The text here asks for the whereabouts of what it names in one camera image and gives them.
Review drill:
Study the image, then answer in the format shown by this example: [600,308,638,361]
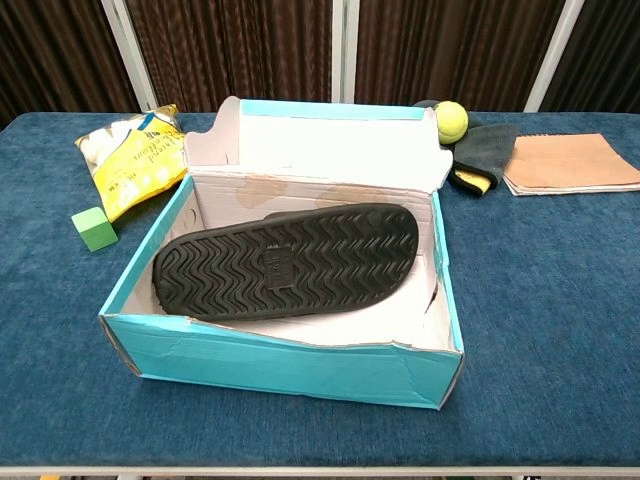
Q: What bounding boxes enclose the black object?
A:
[151,202,420,324]

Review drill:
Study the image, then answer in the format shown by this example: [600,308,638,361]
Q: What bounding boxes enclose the light blue cardboard box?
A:
[98,95,466,412]

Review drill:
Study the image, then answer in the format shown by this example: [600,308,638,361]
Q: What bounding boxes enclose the yellow tennis ball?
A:
[433,100,470,146]

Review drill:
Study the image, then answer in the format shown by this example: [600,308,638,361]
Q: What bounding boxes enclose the dark grey cloth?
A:
[412,99,521,198]

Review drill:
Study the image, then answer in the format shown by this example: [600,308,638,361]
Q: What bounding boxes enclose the yellow snack bag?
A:
[74,103,190,224]

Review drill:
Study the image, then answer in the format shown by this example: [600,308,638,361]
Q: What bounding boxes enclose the dark brown corrugated panel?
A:
[354,0,566,109]
[124,0,334,114]
[542,0,640,114]
[0,0,140,129]

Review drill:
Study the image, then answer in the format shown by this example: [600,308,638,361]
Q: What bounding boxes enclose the blue table cover cloth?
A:
[0,110,640,469]

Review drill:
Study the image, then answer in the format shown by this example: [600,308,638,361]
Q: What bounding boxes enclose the green cube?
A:
[70,205,120,253]

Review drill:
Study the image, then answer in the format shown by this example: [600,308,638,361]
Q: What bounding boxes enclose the brown spiral notebook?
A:
[502,131,640,197]

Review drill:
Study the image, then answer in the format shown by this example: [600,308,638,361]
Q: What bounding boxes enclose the grey metal partition post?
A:
[330,0,359,105]
[99,0,161,112]
[523,0,586,114]

